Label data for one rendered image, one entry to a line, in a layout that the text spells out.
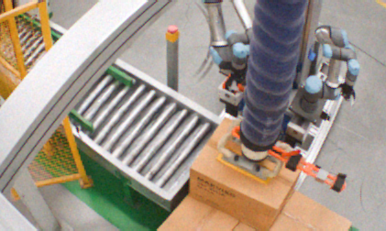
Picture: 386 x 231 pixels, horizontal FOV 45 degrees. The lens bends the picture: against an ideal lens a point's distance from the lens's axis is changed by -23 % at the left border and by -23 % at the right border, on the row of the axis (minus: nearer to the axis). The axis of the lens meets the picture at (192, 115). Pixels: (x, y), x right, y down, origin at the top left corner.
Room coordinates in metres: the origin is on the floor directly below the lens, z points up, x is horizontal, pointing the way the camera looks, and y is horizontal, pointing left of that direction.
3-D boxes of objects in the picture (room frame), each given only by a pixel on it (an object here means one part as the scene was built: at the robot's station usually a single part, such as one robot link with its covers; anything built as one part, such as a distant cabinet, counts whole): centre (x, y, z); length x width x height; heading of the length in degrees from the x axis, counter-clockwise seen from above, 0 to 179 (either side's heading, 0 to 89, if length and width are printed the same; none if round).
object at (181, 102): (2.71, 0.74, 0.50); 2.31 x 0.05 x 0.19; 57
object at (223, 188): (1.60, -0.35, 0.74); 0.60 x 0.40 x 0.40; 61
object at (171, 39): (2.53, 0.15, 0.50); 0.07 x 0.07 x 1.00; 57
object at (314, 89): (1.97, -0.74, 1.20); 0.13 x 0.12 x 0.14; 86
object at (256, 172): (1.52, -0.30, 1.08); 0.34 x 0.10 x 0.05; 60
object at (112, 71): (2.86, 1.07, 0.60); 1.60 x 0.10 x 0.09; 57
